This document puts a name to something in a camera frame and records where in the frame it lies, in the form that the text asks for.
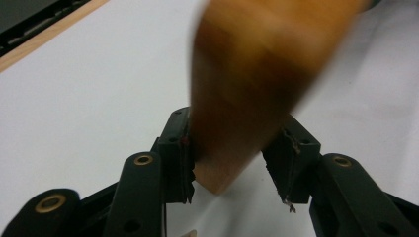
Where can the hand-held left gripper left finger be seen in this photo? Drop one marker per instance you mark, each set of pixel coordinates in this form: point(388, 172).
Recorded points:
point(171, 164)

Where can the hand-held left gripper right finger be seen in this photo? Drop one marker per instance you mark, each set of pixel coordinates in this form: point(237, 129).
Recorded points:
point(296, 164)

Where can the wooden board with slots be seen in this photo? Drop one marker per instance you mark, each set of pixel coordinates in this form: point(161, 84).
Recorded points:
point(250, 82)

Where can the white table sheet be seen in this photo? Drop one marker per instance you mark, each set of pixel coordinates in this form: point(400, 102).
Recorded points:
point(82, 115)

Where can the metal floor rail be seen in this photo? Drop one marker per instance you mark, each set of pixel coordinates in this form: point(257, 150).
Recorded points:
point(29, 23)

